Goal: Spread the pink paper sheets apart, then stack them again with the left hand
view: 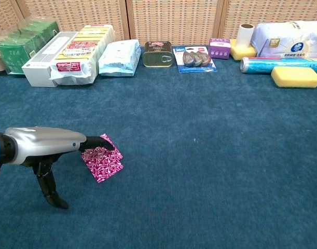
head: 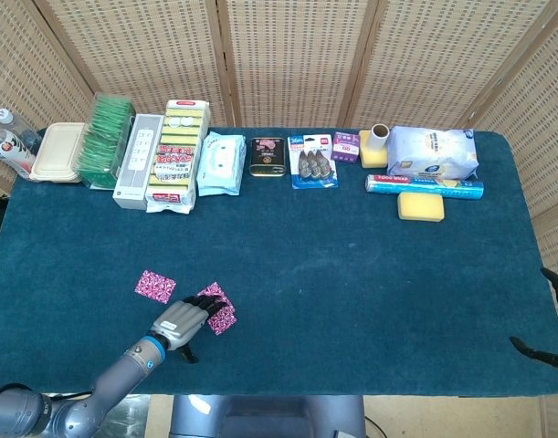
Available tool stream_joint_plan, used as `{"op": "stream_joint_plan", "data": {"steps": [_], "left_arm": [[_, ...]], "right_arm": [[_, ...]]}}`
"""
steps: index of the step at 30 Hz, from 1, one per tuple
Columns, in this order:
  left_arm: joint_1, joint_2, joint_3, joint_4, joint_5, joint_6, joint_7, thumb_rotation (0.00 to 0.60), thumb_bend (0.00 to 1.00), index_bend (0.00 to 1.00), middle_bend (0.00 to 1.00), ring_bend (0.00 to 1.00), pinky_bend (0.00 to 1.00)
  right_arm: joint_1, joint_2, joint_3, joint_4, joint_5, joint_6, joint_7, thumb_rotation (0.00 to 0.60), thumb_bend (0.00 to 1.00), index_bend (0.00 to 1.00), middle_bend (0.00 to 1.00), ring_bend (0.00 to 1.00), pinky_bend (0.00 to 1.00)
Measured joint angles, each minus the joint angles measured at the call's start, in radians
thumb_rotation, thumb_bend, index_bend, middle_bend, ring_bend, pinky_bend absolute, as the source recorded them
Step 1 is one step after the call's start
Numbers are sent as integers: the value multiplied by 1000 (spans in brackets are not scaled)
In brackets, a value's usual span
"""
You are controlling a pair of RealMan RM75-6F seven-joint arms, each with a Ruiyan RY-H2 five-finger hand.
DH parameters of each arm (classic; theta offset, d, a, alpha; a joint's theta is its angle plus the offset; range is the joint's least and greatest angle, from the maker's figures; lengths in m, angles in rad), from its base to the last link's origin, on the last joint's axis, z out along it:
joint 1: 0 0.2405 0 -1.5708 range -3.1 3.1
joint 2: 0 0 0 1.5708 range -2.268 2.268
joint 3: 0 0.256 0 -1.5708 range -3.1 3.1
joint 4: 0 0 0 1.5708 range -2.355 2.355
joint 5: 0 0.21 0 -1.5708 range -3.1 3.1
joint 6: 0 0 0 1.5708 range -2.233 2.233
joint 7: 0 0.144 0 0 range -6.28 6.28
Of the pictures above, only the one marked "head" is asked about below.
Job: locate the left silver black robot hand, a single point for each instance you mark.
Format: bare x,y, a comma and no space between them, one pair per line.
180,321

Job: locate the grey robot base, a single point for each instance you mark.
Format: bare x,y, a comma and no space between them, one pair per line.
269,417

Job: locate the white-labelled drink bottle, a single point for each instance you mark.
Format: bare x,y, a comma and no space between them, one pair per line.
7,150

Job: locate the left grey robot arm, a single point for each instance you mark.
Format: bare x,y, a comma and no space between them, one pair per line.
118,374

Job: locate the white tissue pack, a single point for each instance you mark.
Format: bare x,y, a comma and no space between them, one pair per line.
434,153

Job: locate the white paper roll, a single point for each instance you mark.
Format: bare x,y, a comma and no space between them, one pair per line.
379,139

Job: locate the yellow sponge under paper roll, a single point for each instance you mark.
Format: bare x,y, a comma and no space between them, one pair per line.
372,159

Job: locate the light blue wet wipes pack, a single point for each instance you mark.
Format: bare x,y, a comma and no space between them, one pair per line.
220,164

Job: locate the blue felt table cover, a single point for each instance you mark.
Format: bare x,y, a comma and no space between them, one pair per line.
306,274

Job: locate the blue food wrap roll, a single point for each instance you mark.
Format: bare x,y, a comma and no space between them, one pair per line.
397,186

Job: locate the white power strip box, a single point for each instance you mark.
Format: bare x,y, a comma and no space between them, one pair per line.
137,169

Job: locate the yellow sponge with green base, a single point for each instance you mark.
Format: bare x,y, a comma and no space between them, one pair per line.
420,207

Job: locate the small purple box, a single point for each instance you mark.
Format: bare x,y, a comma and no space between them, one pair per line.
345,147

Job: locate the clear white-capped water bottle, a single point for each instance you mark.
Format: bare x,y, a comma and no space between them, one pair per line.
18,128

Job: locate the yellow sponge multipack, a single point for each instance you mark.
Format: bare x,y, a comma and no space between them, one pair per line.
175,157

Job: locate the blue blister pack with hooks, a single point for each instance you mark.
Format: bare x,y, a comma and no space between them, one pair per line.
312,164

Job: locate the grey metal floor plate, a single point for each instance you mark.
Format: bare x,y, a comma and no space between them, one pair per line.
132,420

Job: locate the black gold meat can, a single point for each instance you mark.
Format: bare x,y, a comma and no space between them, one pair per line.
268,157

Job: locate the clear box green tea bags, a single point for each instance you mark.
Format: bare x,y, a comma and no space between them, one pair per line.
102,141

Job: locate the wicker folding screen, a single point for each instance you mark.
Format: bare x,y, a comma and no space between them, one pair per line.
297,59

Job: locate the beige lidded food container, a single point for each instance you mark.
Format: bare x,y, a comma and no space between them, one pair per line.
57,153

